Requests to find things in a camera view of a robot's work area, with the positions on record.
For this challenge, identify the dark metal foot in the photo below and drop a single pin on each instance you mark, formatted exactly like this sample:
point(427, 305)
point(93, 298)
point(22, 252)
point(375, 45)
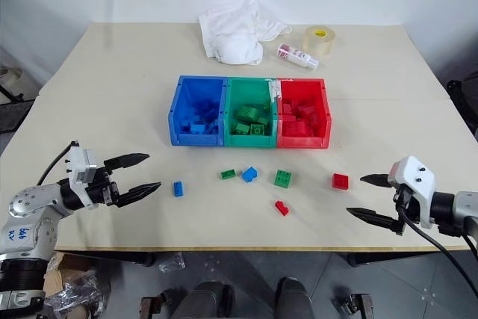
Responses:
point(153, 306)
point(354, 304)

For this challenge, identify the large green rounded brick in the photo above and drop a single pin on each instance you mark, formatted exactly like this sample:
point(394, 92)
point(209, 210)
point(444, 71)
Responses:
point(246, 113)

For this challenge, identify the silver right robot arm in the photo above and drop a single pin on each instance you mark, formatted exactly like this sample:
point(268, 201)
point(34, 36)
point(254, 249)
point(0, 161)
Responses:
point(457, 208)

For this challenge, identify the clear tape roll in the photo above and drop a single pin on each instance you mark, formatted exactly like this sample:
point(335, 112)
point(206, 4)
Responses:
point(318, 43)

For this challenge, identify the red square brick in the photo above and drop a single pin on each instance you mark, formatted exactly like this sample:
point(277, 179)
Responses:
point(340, 181)

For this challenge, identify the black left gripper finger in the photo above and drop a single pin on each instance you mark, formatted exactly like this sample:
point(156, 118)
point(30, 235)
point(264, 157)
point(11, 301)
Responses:
point(127, 160)
point(139, 192)

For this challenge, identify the green plastic bin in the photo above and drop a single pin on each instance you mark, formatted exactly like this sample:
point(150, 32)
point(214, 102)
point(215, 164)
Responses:
point(248, 89)

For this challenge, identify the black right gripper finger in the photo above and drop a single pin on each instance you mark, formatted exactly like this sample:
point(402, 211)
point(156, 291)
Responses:
point(373, 216)
point(375, 179)

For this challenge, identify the small clear plastic bag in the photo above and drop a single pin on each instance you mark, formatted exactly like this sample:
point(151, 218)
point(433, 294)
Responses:
point(172, 263)

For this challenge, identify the green square brick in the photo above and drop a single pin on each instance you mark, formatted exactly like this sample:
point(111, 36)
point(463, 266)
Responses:
point(283, 178)

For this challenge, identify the small red stepped brick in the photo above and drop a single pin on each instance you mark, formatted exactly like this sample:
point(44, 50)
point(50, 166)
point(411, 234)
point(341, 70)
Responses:
point(282, 207)

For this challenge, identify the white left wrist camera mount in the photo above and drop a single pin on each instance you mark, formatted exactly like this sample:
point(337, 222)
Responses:
point(81, 165)

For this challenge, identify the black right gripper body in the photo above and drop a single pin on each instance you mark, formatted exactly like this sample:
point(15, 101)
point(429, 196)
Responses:
point(404, 203)

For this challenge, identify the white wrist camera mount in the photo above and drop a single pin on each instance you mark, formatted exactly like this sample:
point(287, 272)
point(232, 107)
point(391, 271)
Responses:
point(412, 181)
point(81, 165)

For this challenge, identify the blue plastic bin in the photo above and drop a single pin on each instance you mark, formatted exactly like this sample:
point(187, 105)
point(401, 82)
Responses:
point(198, 95)

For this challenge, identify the blue sloped brick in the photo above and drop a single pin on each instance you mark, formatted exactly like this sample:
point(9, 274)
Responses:
point(249, 175)

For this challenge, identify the small white bottle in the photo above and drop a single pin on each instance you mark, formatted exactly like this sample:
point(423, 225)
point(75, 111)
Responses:
point(295, 54)

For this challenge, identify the red plastic bin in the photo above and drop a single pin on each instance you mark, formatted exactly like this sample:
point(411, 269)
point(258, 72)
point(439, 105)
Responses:
point(298, 91)

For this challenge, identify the white crumpled cloth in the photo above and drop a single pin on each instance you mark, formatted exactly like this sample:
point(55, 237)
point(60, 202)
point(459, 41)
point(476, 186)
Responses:
point(233, 31)

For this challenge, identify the small green narrow brick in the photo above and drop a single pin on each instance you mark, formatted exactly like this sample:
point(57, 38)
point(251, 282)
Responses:
point(228, 174)

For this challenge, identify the brown cardboard box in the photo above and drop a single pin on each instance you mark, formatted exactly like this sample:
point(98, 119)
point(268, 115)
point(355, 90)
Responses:
point(71, 268)

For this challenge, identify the small blue narrow brick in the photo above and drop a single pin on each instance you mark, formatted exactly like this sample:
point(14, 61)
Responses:
point(179, 189)

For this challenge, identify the black frame object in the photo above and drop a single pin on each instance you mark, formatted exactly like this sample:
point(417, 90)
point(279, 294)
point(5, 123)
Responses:
point(465, 104)

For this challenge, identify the black stand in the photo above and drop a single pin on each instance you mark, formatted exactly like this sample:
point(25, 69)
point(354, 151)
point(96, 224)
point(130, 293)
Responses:
point(13, 104)

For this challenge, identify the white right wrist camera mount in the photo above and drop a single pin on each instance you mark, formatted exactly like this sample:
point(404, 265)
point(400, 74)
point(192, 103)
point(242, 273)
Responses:
point(412, 181)

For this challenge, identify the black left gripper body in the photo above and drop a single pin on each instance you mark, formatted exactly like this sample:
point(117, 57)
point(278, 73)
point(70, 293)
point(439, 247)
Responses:
point(101, 189)

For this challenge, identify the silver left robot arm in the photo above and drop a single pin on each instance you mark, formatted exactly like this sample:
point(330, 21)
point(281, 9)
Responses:
point(26, 205)

